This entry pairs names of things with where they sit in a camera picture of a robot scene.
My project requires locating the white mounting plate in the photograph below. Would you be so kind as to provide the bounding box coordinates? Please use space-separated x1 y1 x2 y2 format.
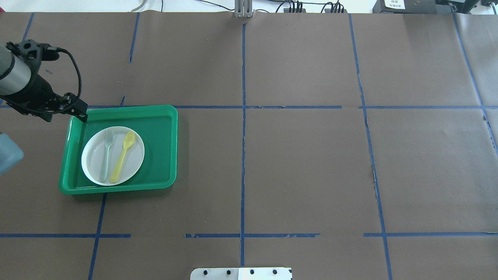
190 267 293 280

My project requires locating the brown paper table cover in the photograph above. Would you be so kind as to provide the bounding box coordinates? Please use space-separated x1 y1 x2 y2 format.
1 11 497 280

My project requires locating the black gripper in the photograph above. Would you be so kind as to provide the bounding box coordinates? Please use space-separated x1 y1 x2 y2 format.
7 74 88 123

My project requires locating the yellow plastic spoon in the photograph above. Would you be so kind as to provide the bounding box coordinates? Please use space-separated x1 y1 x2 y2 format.
110 131 136 183

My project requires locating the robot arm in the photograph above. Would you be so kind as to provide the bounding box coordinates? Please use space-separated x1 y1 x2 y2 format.
0 39 88 123

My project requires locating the pale grey plastic fork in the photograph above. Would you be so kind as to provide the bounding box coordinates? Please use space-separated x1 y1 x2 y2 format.
99 128 113 182

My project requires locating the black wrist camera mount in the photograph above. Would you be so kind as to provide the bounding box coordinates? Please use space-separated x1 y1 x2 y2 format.
5 39 60 73

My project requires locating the white round plate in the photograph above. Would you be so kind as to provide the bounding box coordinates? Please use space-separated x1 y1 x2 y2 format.
81 126 145 187

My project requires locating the green plastic tray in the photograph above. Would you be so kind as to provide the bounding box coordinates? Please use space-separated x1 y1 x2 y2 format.
58 105 179 195

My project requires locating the aluminium frame post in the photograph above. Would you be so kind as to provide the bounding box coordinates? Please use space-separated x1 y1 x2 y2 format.
234 0 254 18

